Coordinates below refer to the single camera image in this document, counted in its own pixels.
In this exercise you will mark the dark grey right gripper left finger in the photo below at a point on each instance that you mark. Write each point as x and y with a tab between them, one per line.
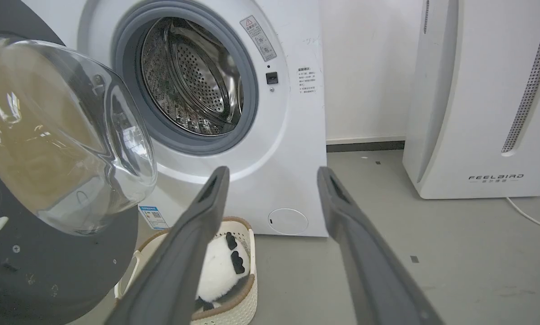
179	262

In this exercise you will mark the white woven laundry basket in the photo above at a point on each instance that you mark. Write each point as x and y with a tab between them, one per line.
238	302

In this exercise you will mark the white air purifier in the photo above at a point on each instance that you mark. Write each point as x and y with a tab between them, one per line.
482	99

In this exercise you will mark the white front-load washing machine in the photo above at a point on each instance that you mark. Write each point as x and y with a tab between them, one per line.
261	113

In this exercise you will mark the washing machine door glass bowl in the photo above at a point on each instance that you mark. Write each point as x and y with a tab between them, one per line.
44	180

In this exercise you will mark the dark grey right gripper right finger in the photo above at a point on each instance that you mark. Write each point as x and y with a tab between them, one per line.
374	266

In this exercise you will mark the plush panda toy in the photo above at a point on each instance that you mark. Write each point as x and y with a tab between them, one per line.
222	271

